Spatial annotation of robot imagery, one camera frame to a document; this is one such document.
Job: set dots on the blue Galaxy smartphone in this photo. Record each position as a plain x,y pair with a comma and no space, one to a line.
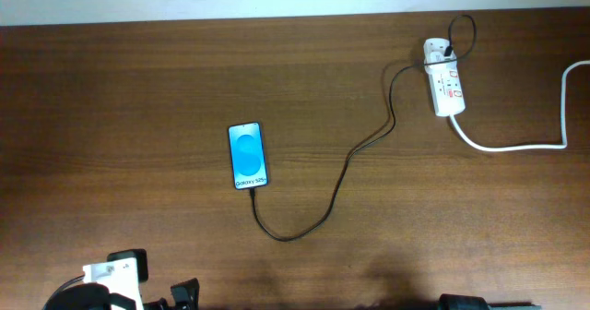
247,153

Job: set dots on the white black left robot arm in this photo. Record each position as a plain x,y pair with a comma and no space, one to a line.
94,296

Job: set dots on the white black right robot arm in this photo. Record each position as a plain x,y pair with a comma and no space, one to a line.
462,302

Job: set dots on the white charger adapter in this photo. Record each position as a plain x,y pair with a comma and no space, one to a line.
439,56

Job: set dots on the white power strip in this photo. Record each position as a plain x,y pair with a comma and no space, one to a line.
446,91

